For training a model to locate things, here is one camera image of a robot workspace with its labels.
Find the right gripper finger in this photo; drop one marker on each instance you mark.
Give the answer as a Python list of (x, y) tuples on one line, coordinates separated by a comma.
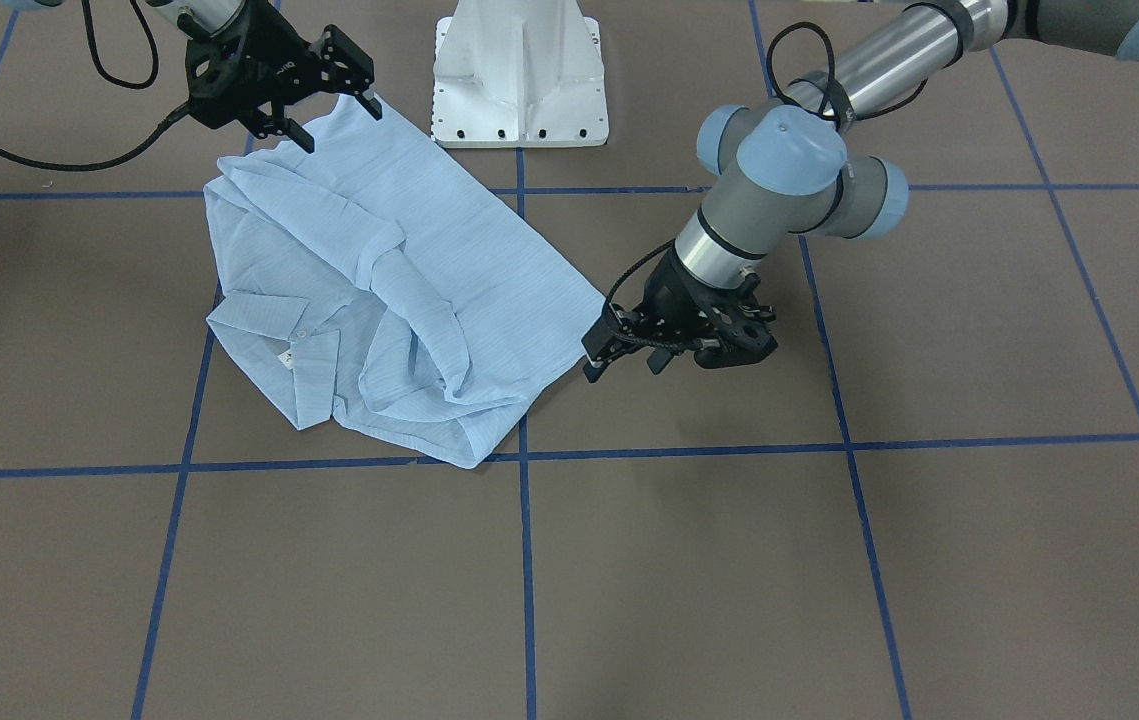
[(370, 102), (289, 128)]

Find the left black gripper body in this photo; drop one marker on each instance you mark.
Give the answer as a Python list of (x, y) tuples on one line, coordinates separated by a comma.
[(670, 297)]

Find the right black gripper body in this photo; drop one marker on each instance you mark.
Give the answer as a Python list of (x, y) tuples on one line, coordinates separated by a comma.
[(274, 72)]

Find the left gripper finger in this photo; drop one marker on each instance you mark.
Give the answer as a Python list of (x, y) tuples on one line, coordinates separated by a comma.
[(595, 367), (607, 339)]

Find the light blue button shirt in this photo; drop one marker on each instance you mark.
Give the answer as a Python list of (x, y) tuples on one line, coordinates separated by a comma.
[(376, 283)]

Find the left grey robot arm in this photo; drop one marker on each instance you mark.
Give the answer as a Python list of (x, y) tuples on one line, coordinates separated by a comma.
[(783, 169)]

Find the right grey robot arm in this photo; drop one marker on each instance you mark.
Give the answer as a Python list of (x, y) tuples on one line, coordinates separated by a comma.
[(244, 63)]

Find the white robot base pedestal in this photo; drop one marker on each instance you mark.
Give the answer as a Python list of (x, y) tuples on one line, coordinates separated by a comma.
[(519, 75)]

